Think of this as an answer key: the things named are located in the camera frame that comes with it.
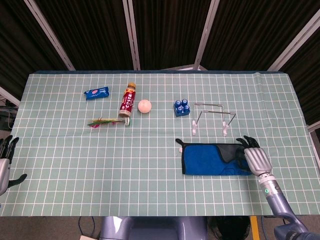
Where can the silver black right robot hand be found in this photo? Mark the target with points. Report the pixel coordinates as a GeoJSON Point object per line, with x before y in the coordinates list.
{"type": "Point", "coordinates": [257, 160]}

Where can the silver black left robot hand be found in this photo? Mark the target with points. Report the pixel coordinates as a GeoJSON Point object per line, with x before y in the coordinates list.
{"type": "Point", "coordinates": [3, 165]}

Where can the black and blue cloth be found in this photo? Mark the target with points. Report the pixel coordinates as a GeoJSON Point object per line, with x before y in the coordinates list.
{"type": "Point", "coordinates": [200, 157]}

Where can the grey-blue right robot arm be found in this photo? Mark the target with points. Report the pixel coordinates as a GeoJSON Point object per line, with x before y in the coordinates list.
{"type": "Point", "coordinates": [277, 200]}

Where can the green gridded cutting mat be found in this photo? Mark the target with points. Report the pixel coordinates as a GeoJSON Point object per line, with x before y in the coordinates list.
{"type": "Point", "coordinates": [75, 162]}

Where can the pale pink ball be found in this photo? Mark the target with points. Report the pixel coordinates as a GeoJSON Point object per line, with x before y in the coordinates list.
{"type": "Point", "coordinates": [144, 106]}

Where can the black bundle under table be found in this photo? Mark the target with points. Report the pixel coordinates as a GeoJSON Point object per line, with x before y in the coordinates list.
{"type": "Point", "coordinates": [227, 228]}

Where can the blue toy building brick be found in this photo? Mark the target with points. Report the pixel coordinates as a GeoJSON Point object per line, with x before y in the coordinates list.
{"type": "Point", "coordinates": [181, 110]}

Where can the dark partition panel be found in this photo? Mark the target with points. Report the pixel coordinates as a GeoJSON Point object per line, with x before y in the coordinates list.
{"type": "Point", "coordinates": [17, 50]}
{"type": "Point", "coordinates": [255, 32]}
{"type": "Point", "coordinates": [90, 32]}
{"type": "Point", "coordinates": [305, 82]}
{"type": "Point", "coordinates": [170, 32]}

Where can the green pink feather shuttlecock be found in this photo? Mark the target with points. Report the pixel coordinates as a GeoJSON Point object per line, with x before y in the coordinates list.
{"type": "Point", "coordinates": [105, 122]}

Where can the white paper sheet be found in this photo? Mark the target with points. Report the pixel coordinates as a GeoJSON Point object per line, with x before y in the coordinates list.
{"type": "Point", "coordinates": [87, 237]}

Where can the white partition foot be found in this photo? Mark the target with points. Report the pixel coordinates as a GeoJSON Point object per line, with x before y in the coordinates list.
{"type": "Point", "coordinates": [187, 67]}

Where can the blue snack packet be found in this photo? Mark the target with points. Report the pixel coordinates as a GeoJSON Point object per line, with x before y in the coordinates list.
{"type": "Point", "coordinates": [97, 93]}

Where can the grey-blue robot torso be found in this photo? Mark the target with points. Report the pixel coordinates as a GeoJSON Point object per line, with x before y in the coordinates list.
{"type": "Point", "coordinates": [155, 228]}

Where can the red Costa drink bottle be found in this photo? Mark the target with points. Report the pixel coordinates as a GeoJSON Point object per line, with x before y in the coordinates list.
{"type": "Point", "coordinates": [127, 102]}

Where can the white partition frame post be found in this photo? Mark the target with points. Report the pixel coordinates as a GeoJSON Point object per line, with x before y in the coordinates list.
{"type": "Point", "coordinates": [206, 35]}
{"type": "Point", "coordinates": [50, 36]}
{"type": "Point", "coordinates": [292, 43]}
{"type": "Point", "coordinates": [132, 35]}

